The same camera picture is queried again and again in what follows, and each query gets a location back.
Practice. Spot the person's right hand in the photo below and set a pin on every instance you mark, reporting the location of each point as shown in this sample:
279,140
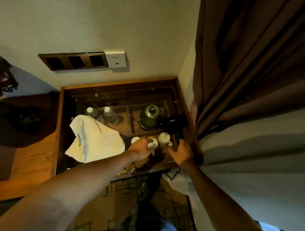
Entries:
182,153

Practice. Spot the person's left hand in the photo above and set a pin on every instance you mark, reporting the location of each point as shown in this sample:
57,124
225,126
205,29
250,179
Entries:
140,149

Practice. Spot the black hair dryer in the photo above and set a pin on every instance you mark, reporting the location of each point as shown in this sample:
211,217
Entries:
171,123

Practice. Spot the person's right forearm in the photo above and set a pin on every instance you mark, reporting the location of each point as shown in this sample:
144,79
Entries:
214,202

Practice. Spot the person's left forearm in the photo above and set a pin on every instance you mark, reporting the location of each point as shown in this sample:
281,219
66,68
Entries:
71,190

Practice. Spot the white ceramic cup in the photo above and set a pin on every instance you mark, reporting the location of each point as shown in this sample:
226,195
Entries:
134,140
153,142
164,138

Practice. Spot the dark green electric kettle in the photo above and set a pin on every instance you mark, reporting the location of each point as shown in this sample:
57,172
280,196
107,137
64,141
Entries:
150,117

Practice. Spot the clear water bottle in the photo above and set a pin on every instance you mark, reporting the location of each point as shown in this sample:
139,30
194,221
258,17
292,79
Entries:
110,115
91,113

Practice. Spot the wooden glass-top cabinet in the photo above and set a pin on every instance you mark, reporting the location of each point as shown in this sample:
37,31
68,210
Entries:
119,83

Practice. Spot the dark brown desk mat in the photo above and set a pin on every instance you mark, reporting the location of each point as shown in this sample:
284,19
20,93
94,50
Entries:
45,133

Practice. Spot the brown curtain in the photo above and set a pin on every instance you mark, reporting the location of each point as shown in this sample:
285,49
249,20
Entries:
238,59

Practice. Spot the wooden desk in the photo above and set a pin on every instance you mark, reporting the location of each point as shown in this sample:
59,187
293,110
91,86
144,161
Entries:
31,166

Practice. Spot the white wall socket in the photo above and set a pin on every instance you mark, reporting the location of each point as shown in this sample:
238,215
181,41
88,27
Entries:
115,59

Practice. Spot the brown triple wall socket panel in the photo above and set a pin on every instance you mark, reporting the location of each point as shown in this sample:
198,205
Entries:
73,61

